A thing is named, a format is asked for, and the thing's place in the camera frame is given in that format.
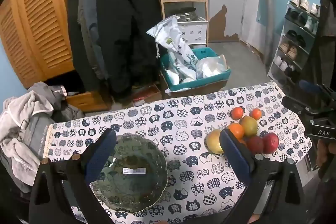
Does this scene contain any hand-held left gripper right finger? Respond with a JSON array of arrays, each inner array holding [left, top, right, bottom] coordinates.
[[219, 128, 309, 224]]

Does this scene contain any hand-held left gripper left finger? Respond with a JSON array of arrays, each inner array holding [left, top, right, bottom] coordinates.
[[28, 129, 117, 224]]

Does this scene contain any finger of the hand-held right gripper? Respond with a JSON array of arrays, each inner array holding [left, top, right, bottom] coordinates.
[[281, 95, 317, 117], [298, 80, 332, 99]]

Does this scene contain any red apple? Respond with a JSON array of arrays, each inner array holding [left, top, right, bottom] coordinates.
[[262, 132, 279, 154], [246, 135, 264, 154]]

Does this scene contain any yellow green apple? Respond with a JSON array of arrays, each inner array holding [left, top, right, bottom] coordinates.
[[205, 130, 225, 155]]

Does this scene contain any orange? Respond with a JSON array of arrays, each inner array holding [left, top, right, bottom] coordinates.
[[227, 123, 245, 139]]

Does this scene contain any yellow green pear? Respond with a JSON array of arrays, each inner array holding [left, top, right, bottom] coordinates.
[[240, 115, 259, 137]]

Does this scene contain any green glass bowl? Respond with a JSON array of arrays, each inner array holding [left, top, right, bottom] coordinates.
[[88, 134, 168, 213]]

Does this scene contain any small tangerine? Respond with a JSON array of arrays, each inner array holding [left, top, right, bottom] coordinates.
[[231, 106, 246, 121], [249, 108, 263, 121]]

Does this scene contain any person's right hand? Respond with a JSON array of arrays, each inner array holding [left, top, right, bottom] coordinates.
[[316, 139, 336, 180]]

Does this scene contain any metal shoe rack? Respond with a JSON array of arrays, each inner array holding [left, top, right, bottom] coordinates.
[[266, 0, 323, 86]]

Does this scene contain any group of assorted shoes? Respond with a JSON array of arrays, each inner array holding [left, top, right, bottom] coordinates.
[[273, 0, 321, 77]]

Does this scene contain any cat print tablecloth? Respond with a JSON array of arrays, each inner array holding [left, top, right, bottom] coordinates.
[[43, 81, 313, 224]]

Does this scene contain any wooden drawer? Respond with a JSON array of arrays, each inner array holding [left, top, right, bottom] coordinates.
[[65, 90, 112, 112]]

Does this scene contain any grey hoodie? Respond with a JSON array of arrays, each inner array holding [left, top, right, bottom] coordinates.
[[28, 81, 85, 123]]

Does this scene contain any grey fabric bag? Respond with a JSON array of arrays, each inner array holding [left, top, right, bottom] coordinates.
[[26, 109, 59, 159]]

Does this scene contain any red printed book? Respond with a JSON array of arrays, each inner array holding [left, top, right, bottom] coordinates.
[[132, 84, 163, 106]]

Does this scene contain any teal plastic crate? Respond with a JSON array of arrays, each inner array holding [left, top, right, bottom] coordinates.
[[160, 47, 232, 92]]

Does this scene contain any light grey bathrobe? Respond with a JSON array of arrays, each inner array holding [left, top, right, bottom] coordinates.
[[0, 90, 55, 193]]

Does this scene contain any clear plastic bag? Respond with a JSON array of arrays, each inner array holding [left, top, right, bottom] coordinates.
[[196, 54, 229, 79]]

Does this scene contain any white door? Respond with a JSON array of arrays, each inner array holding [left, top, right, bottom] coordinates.
[[240, 0, 275, 58]]

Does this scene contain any white patterned storage box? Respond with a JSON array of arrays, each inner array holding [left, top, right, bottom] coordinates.
[[178, 17, 209, 45]]

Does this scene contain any white printed rice bag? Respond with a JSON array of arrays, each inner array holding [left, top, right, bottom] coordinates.
[[146, 15, 199, 78]]

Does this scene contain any black coat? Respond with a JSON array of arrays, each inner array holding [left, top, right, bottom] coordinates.
[[67, 0, 161, 103]]

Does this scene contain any glass jar with dark lid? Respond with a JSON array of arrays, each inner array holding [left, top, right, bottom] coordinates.
[[177, 7, 197, 23]]

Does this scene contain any grey jacket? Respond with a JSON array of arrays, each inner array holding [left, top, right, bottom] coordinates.
[[77, 0, 106, 80]]

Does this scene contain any wooden louvered wardrobe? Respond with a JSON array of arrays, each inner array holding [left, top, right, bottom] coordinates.
[[0, 0, 80, 90]]

